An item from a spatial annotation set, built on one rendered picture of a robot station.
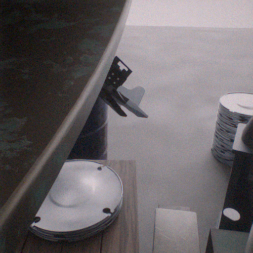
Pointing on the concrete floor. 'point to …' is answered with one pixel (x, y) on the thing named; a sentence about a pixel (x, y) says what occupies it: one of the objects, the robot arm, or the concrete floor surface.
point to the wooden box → (113, 240)
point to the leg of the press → (175, 230)
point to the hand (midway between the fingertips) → (134, 119)
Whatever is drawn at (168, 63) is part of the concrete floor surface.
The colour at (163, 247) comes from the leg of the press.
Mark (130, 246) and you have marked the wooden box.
